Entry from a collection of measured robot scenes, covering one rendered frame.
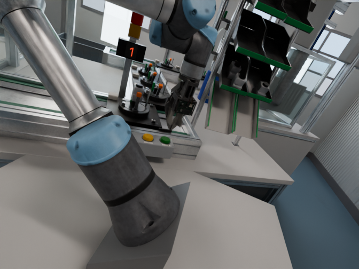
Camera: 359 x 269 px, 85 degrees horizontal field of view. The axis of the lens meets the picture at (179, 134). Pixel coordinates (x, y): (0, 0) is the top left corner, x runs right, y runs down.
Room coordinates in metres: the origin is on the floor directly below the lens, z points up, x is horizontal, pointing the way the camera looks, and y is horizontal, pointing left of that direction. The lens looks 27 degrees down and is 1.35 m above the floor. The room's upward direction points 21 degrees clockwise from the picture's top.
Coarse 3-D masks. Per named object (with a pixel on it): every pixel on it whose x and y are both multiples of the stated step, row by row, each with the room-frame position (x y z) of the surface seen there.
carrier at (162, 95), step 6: (156, 84) 1.11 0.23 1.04; (144, 90) 1.09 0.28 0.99; (156, 90) 1.10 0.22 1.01; (144, 96) 1.06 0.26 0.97; (150, 96) 1.04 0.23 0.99; (156, 96) 1.06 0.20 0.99; (162, 96) 1.11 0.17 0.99; (168, 96) 1.22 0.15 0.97; (144, 102) 0.98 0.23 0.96; (150, 102) 0.99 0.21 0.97; (156, 102) 1.03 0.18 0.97; (162, 102) 1.06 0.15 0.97; (162, 108) 1.02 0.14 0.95
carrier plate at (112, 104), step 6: (108, 102) 0.81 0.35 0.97; (114, 102) 0.83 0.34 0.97; (108, 108) 0.75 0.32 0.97; (114, 108) 0.77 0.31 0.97; (150, 108) 0.92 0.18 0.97; (114, 114) 0.72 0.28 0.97; (120, 114) 0.74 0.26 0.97; (150, 114) 0.85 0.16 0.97; (156, 114) 0.87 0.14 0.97; (126, 120) 0.71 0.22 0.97; (132, 120) 0.73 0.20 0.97; (138, 120) 0.75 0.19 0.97; (144, 120) 0.77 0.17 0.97; (150, 120) 0.79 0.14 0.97; (156, 120) 0.81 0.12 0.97; (138, 126) 0.73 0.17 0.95; (144, 126) 0.73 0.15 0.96; (150, 126) 0.74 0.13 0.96; (156, 126) 0.75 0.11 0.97
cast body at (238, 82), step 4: (236, 76) 0.93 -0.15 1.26; (240, 76) 0.91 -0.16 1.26; (244, 76) 0.92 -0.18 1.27; (232, 80) 0.96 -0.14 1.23; (236, 80) 0.91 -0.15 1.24; (240, 80) 0.91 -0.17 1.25; (244, 80) 0.91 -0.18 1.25; (232, 84) 0.92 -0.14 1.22; (236, 84) 0.92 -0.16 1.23; (240, 84) 0.92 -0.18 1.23; (236, 88) 0.91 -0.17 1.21; (240, 88) 0.91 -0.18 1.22
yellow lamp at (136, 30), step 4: (132, 24) 0.89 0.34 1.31; (132, 28) 0.89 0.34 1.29; (136, 28) 0.89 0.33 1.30; (140, 28) 0.90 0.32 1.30; (128, 32) 0.90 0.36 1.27; (132, 32) 0.89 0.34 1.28; (136, 32) 0.89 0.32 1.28; (140, 32) 0.91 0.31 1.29; (132, 36) 0.89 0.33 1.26; (136, 36) 0.90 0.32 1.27
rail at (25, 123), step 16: (0, 112) 0.49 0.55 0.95; (16, 112) 0.51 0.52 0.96; (32, 112) 0.55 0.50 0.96; (48, 112) 0.58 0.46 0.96; (0, 128) 0.49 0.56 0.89; (16, 128) 0.51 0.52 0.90; (32, 128) 0.53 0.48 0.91; (48, 128) 0.55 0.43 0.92; (64, 128) 0.57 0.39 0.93; (144, 128) 0.72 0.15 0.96; (160, 128) 0.75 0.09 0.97; (176, 144) 0.74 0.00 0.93; (192, 144) 0.77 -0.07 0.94
